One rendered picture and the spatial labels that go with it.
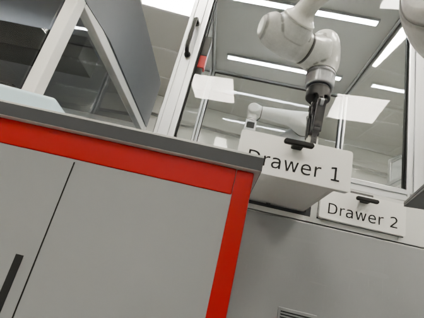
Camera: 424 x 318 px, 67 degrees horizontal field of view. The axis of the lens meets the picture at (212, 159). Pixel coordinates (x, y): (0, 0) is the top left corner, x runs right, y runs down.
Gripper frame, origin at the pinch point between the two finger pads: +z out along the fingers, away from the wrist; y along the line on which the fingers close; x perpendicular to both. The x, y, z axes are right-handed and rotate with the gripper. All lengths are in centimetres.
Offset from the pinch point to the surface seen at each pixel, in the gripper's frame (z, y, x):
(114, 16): -54, 25, 86
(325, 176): 11.7, -10.9, -1.8
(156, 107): -162, 326, 147
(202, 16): -61, 23, 48
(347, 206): 8.6, 21.1, -20.1
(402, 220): 9.4, 21.1, -38.6
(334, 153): 5.1, -10.9, -3.5
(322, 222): 15.8, 22.8, -12.6
